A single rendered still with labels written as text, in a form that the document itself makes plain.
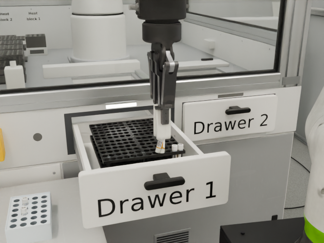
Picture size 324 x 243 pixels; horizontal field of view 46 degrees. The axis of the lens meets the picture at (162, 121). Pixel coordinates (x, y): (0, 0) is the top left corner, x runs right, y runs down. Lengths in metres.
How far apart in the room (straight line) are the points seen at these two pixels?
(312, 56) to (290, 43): 2.02
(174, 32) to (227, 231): 0.38
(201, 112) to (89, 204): 0.47
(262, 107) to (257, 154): 0.16
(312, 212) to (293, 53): 0.64
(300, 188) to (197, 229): 1.45
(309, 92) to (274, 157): 1.99
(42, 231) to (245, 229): 0.39
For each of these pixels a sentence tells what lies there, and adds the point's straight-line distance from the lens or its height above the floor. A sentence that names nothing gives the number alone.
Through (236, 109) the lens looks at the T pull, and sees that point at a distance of 1.07.
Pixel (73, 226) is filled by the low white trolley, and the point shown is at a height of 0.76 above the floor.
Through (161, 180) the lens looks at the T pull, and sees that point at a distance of 0.68.
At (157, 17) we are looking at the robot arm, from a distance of 0.71.
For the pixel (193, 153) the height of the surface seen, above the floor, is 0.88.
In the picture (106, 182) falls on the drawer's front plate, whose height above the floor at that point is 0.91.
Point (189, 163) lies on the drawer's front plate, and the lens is 0.72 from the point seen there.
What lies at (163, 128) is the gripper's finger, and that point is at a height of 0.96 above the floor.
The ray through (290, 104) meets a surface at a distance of 1.22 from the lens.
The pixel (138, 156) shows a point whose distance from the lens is 0.80.
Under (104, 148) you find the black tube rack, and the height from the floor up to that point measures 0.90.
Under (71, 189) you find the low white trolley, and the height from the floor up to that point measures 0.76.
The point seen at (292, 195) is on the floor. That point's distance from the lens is 2.53.
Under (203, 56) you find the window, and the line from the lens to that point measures 1.06.
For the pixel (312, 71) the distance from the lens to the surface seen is 3.19.
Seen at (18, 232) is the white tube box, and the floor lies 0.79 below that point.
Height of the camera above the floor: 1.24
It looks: 20 degrees down
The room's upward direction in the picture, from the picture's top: straight up
